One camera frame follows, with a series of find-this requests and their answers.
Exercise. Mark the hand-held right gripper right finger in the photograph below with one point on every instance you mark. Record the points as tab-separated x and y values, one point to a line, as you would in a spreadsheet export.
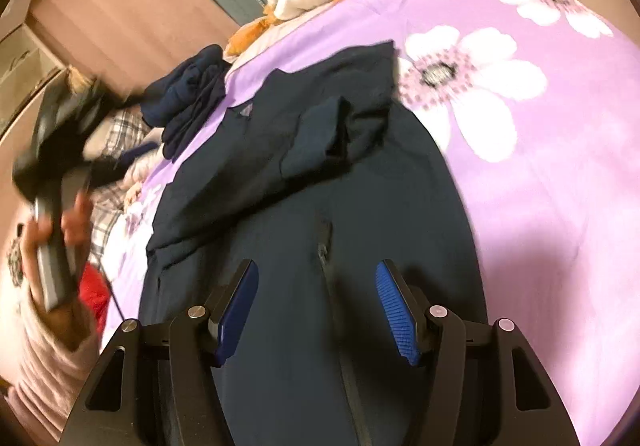
395	306

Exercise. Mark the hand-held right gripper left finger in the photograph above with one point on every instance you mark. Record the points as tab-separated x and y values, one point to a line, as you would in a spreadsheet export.
239	306

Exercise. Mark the dark navy jacket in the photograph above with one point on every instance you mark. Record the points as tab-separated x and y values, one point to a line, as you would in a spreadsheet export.
300	206

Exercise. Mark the person's left forearm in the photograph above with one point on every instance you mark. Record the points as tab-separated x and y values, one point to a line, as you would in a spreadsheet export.
45	366

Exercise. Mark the folded navy clothes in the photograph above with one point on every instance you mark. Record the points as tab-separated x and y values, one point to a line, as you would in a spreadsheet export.
185	96

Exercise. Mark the person's left hand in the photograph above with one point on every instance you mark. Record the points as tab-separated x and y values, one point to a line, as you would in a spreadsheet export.
75	223

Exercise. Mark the plaid pillow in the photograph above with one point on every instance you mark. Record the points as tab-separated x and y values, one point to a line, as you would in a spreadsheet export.
125	131

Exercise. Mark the brown cardboard box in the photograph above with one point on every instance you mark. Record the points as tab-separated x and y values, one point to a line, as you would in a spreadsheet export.
25	66

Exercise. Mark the red cloth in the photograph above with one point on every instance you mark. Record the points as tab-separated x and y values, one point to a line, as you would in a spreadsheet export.
95	298

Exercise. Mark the purple floral bedsheet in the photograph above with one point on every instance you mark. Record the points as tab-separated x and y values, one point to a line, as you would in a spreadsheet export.
550	176

